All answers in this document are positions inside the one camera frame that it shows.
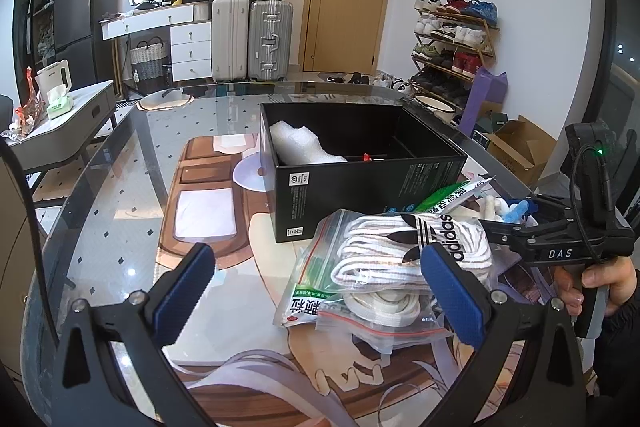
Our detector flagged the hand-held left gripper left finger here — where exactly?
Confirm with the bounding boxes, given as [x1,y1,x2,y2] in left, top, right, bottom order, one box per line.
[47,243,217,427]

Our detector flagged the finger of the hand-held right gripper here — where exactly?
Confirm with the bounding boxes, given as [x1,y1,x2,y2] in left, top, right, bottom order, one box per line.
[504,197,576,226]
[477,218,582,254]

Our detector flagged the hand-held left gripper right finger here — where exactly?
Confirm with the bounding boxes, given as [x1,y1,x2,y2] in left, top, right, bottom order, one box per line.
[420,243,593,427]

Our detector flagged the small red-strip zip bag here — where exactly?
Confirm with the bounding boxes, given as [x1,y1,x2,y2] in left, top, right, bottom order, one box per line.
[317,289,453,358]

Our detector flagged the green medicine packet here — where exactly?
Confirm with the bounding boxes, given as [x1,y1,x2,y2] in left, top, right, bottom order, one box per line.
[382,179,496,216]
[274,252,346,330]

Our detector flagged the large zip bag white cords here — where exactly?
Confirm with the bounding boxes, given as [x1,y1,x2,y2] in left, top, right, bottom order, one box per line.
[295,207,497,343]

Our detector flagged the black cardboard box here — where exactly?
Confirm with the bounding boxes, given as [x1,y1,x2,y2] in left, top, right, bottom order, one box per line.
[260,102,468,244]

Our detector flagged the person's right forearm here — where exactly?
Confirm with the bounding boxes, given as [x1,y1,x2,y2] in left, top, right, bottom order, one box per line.
[592,299,640,400]

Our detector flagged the person's right hand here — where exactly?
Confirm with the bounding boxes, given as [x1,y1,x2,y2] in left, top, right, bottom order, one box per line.
[552,256,639,323]

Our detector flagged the open cardboard box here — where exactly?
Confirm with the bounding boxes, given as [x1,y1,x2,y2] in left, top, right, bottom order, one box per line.
[482,114,558,188]

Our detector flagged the dark green boxes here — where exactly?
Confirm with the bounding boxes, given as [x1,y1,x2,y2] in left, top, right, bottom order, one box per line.
[472,114,506,148]

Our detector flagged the printed cartoon table mat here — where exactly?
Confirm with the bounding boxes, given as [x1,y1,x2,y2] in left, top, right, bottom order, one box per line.
[152,134,551,427]

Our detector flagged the purple yoga mat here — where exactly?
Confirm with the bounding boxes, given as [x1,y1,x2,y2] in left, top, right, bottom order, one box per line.
[457,67,508,136]

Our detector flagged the round white basin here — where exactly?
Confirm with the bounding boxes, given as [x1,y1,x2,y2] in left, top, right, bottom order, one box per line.
[412,93,463,115]

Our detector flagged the wooden shoe rack with shoes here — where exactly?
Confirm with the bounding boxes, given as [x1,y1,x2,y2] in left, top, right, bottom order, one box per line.
[409,0,501,114]

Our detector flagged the white foam sheet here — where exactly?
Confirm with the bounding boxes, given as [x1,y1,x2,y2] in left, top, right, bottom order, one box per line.
[270,121,348,166]

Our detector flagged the shoes on floor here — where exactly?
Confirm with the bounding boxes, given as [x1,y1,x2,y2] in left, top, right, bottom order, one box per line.
[327,71,413,90]

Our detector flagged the grey side table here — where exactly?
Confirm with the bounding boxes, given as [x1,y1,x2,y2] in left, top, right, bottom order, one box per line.
[0,79,121,175]

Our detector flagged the green tissue pack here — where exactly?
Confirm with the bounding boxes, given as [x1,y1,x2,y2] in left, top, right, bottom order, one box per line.
[45,88,75,120]

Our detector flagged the wicker basket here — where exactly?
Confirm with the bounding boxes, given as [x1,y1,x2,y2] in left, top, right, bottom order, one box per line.
[129,37,173,82]

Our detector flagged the red plastic wrapper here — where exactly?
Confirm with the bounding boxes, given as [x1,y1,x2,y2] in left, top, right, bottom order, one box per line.
[11,67,47,134]

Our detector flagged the white electric kettle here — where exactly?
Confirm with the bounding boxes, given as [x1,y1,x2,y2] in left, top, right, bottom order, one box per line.
[34,59,75,102]

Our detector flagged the white dressing desk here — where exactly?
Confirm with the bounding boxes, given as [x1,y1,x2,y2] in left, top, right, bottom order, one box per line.
[100,2,213,84]

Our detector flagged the white suitcase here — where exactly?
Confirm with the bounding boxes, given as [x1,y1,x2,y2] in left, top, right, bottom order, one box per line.
[211,0,251,82]

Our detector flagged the silver suitcase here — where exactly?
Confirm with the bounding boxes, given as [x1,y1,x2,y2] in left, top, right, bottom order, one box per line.
[247,0,294,82]

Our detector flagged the black refrigerator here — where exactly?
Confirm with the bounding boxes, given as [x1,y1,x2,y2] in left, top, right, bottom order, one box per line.
[54,0,123,95]

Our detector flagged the dark bookcase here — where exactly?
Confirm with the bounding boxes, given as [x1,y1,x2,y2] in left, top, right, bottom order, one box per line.
[12,0,61,75]

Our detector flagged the black cable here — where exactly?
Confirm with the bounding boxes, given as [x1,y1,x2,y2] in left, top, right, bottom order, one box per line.
[0,137,63,348]

